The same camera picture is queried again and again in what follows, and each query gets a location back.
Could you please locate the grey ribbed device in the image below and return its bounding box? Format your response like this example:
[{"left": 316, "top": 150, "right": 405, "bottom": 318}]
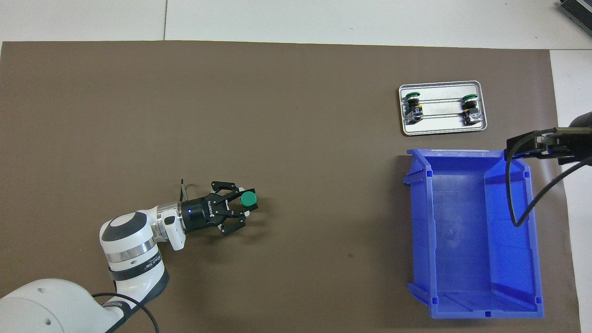
[{"left": 556, "top": 0, "right": 592, "bottom": 25}]

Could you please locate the brown table mat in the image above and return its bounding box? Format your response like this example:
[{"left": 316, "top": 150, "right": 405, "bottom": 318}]
[{"left": 0, "top": 41, "right": 582, "bottom": 333}]

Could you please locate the grey metal tray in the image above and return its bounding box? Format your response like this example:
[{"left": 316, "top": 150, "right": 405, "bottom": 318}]
[{"left": 398, "top": 81, "right": 488, "bottom": 136}]

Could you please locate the blue plastic storage bin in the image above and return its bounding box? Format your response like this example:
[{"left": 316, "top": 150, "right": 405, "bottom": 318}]
[{"left": 402, "top": 148, "right": 545, "bottom": 320}]

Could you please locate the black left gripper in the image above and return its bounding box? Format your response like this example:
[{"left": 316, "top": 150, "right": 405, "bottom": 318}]
[{"left": 178, "top": 180, "right": 259, "bottom": 237}]

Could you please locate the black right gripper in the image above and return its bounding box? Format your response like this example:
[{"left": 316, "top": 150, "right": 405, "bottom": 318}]
[{"left": 506, "top": 112, "right": 592, "bottom": 166}]

